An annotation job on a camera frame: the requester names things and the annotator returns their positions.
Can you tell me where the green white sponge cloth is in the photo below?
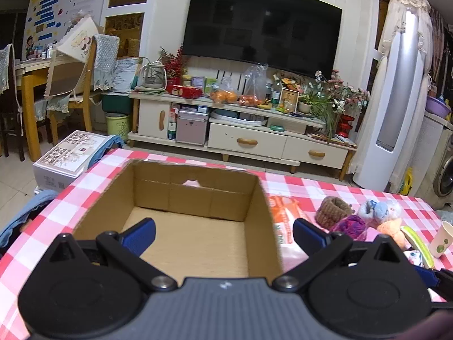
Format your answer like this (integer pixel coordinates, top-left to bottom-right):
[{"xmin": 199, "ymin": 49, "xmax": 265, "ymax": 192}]
[{"xmin": 400, "ymin": 226, "xmax": 435, "ymax": 269}]

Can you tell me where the purple knitted yarn ball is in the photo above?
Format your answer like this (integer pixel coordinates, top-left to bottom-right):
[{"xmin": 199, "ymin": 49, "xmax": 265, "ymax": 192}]
[{"xmin": 330, "ymin": 215, "xmax": 368, "ymax": 241}]

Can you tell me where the white standing air conditioner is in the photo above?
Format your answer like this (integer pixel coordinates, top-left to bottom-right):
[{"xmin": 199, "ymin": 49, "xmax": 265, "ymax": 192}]
[{"xmin": 351, "ymin": 0, "xmax": 433, "ymax": 191}]

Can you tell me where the potted green plant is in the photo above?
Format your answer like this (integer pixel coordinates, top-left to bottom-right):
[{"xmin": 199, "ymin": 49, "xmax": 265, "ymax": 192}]
[{"xmin": 299, "ymin": 88, "xmax": 339, "ymax": 140}]

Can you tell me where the brown knitted ring toy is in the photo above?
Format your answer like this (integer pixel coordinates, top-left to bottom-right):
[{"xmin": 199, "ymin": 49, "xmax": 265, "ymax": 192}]
[{"xmin": 315, "ymin": 196, "xmax": 354, "ymax": 230}]

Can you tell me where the purple plastic basin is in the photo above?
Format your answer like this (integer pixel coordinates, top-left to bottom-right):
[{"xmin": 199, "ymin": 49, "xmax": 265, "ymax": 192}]
[{"xmin": 425, "ymin": 96, "xmax": 451, "ymax": 118}]

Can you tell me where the cream TV cabinet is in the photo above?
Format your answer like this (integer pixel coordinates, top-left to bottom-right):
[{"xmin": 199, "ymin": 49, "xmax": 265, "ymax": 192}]
[{"xmin": 128, "ymin": 92, "xmax": 356, "ymax": 180}]

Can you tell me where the paper cup with green print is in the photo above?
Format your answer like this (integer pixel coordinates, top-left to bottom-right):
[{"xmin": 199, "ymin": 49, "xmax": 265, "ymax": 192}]
[{"xmin": 428, "ymin": 221, "xmax": 453, "ymax": 258}]

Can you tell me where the banana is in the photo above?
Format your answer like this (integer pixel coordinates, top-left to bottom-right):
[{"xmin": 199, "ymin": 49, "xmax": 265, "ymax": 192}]
[{"xmin": 257, "ymin": 103, "xmax": 273, "ymax": 110}]

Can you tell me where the black flat screen television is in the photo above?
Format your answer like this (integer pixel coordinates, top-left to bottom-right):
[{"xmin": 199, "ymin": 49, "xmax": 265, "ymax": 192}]
[{"xmin": 183, "ymin": 0, "xmax": 343, "ymax": 76}]

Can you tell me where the pink storage box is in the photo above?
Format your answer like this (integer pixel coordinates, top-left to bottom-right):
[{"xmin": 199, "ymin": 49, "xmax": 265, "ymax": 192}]
[{"xmin": 176, "ymin": 110, "xmax": 209, "ymax": 146}]

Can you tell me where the glass kettle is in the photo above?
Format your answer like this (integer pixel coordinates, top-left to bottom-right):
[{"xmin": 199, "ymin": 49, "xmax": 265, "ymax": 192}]
[{"xmin": 134, "ymin": 58, "xmax": 167, "ymax": 93}]

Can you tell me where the green patterned waste bin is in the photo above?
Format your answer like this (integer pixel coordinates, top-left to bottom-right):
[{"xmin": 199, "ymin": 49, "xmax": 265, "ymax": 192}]
[{"xmin": 105, "ymin": 113, "xmax": 131, "ymax": 141}]

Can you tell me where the green glass bottle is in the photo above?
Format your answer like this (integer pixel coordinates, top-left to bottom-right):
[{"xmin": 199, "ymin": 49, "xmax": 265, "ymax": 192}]
[{"xmin": 271, "ymin": 78, "xmax": 282, "ymax": 107}]

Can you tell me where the red snack box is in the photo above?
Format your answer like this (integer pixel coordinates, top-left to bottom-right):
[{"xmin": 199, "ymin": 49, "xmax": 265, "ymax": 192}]
[{"xmin": 171, "ymin": 85, "xmax": 203, "ymax": 99}]

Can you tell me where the yellow toy on floor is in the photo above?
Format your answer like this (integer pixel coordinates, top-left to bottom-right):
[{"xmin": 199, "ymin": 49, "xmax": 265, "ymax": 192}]
[{"xmin": 399, "ymin": 167, "xmax": 413, "ymax": 196}]

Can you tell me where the clear plastic bag of fruit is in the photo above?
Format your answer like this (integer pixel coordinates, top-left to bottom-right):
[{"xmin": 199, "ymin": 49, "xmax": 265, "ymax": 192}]
[{"xmin": 239, "ymin": 64, "xmax": 268, "ymax": 107}]

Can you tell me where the bag of oranges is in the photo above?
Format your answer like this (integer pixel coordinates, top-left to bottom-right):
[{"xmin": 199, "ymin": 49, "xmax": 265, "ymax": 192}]
[{"xmin": 210, "ymin": 77, "xmax": 238, "ymax": 104}]

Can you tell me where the yellow wooden dining table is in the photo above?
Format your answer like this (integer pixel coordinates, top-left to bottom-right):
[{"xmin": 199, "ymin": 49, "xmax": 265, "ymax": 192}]
[{"xmin": 15, "ymin": 54, "xmax": 89, "ymax": 163}]

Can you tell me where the white printed carton box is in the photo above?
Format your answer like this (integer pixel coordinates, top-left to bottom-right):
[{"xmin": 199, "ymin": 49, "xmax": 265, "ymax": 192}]
[{"xmin": 33, "ymin": 131, "xmax": 108, "ymax": 192}]

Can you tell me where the pink checkered tablecloth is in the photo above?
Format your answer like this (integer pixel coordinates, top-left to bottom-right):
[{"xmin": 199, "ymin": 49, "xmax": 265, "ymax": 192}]
[{"xmin": 1, "ymin": 149, "xmax": 441, "ymax": 339}]

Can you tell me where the pink flower bouquet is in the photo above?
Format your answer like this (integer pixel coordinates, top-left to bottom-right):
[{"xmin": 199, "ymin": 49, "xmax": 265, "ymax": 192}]
[{"xmin": 315, "ymin": 69, "xmax": 371, "ymax": 114}]

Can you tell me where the blue grey plush toy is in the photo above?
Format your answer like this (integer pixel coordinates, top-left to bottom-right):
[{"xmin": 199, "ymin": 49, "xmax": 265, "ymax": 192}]
[{"xmin": 357, "ymin": 199, "xmax": 402, "ymax": 228}]

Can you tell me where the front loading washing machine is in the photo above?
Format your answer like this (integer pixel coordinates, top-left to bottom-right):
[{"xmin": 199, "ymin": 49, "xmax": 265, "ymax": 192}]
[{"xmin": 433, "ymin": 146, "xmax": 453, "ymax": 197}]

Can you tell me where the open cardboard box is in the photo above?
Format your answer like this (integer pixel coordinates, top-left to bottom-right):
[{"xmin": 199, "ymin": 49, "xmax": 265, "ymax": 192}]
[{"xmin": 73, "ymin": 160, "xmax": 283, "ymax": 283}]

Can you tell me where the red berry decoration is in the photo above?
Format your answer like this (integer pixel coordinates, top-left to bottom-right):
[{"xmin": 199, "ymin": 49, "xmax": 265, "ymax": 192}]
[{"xmin": 159, "ymin": 46, "xmax": 187, "ymax": 79}]

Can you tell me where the orange plush knot toy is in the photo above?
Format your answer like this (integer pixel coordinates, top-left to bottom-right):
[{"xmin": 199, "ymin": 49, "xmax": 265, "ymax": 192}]
[{"xmin": 377, "ymin": 218, "xmax": 409, "ymax": 251}]

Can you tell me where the wooden dining chair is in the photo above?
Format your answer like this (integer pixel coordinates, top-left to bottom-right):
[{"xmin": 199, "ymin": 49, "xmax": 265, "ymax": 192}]
[{"xmin": 44, "ymin": 34, "xmax": 120, "ymax": 143}]

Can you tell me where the framed picture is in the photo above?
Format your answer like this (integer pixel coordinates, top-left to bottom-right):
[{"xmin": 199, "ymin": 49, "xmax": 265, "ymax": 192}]
[{"xmin": 278, "ymin": 88, "xmax": 299, "ymax": 114}]

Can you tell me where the blue cloth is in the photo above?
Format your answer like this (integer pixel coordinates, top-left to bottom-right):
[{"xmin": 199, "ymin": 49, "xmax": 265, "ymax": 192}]
[{"xmin": 1, "ymin": 190, "xmax": 58, "ymax": 251}]

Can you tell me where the orange tissue pack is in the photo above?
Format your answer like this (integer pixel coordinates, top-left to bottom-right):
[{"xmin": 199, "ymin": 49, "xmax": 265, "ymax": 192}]
[{"xmin": 267, "ymin": 195, "xmax": 313, "ymax": 272}]

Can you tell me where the red vase stand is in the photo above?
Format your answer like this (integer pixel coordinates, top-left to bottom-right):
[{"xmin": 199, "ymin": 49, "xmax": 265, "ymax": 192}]
[{"xmin": 336, "ymin": 114, "xmax": 355, "ymax": 138}]

